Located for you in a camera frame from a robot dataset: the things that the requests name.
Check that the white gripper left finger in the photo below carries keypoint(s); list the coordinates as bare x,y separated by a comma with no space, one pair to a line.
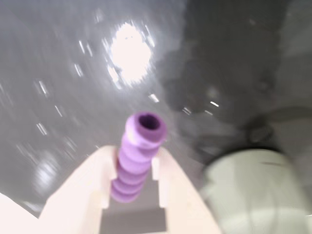
83,185

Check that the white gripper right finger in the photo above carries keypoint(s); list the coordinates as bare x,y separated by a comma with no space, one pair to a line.
180,195

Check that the purple ribbed pen grip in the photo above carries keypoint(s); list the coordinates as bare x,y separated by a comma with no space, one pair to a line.
136,165

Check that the pale green steel-rimmed mug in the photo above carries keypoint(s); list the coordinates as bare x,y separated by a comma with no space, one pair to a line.
258,190

